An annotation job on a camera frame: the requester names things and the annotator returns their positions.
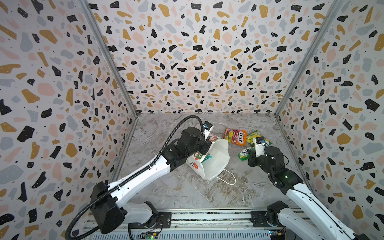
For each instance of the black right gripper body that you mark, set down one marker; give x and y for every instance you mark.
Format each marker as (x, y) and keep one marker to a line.
(256, 159)

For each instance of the green Fox's candy bag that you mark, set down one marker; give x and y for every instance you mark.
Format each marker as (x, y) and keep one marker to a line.
(256, 134)
(245, 153)

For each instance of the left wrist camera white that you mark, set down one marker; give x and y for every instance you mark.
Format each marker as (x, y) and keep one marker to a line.
(207, 128)

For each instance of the orange pink Fox's candy bag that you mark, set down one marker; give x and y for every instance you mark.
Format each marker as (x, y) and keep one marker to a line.
(237, 137)

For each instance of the green snack packets in bag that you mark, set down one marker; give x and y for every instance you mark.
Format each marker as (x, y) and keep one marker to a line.
(207, 157)

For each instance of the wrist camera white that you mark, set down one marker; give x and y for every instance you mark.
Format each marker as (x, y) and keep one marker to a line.
(260, 145)
(207, 128)

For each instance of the white paper bag floral print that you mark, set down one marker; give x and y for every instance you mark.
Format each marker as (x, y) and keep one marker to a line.
(211, 168)

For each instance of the aluminium corner post left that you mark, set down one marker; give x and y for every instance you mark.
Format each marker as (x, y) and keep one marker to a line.
(84, 5)

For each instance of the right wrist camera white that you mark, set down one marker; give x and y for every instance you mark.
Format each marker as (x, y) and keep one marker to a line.
(260, 145)

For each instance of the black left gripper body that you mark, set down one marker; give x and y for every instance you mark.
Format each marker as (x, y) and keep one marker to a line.
(201, 147)

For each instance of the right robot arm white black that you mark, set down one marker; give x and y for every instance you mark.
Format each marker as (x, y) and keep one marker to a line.
(324, 225)

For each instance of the aluminium corner post right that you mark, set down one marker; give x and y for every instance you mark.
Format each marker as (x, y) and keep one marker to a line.
(331, 14)

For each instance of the aluminium corner post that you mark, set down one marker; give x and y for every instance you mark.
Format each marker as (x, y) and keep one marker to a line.
(331, 14)
(84, 5)

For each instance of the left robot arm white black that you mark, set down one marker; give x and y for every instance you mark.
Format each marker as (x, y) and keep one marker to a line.
(113, 210)

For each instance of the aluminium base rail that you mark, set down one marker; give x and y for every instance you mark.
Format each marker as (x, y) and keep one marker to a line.
(203, 224)

